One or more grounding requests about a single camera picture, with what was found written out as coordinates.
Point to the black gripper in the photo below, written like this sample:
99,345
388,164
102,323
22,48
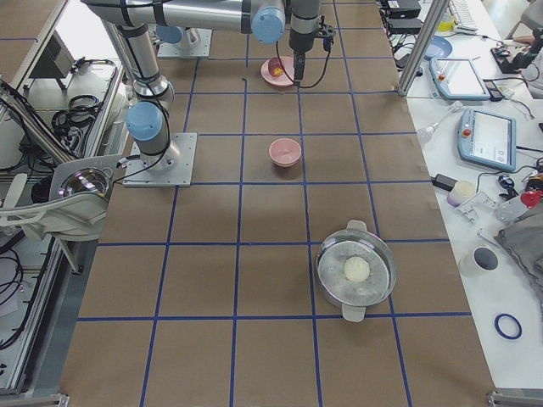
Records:
300,39

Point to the teach pendant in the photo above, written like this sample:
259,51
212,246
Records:
487,139
457,79

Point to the aluminium frame post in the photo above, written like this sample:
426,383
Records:
433,17

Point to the grey folded cloth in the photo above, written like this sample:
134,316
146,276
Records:
522,241

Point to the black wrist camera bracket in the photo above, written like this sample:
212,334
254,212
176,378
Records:
326,33

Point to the pink plate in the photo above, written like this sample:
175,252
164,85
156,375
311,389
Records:
286,78

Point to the purple white cup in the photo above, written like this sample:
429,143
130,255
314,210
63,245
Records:
460,193

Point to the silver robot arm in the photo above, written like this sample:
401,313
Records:
178,36
265,20

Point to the white keyboard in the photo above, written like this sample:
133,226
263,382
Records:
462,17

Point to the steel steamer pot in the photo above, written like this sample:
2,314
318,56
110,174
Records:
354,298

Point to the pink bowl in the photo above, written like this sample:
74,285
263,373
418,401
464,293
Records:
285,152

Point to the red heart-shaped object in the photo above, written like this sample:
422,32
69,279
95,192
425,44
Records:
531,198

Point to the near teach pendant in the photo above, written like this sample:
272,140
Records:
487,139

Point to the far teach pendant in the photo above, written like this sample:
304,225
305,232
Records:
457,79

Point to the red apple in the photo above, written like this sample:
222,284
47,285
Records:
275,67

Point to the shiny dome camera mount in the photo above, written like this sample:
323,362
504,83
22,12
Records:
94,174

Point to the black power adapter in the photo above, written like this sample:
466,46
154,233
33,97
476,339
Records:
443,182

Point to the white cup dark inside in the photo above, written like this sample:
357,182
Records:
479,262

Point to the clear light bulb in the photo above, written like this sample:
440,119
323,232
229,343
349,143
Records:
425,134

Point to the blue plate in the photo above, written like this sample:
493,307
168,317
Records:
438,47

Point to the white steamed bun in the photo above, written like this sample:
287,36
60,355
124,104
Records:
356,269

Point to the clear plastic bracket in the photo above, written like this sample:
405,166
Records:
476,207

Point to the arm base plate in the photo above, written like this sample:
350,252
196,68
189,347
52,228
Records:
175,168
202,50

